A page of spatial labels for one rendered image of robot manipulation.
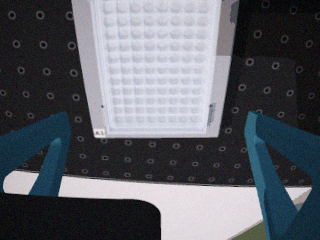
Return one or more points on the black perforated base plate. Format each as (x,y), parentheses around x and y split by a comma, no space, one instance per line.
(275,71)

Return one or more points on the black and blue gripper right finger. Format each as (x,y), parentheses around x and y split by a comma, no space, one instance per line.
(278,210)

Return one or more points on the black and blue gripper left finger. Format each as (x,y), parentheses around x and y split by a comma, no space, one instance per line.
(18,146)

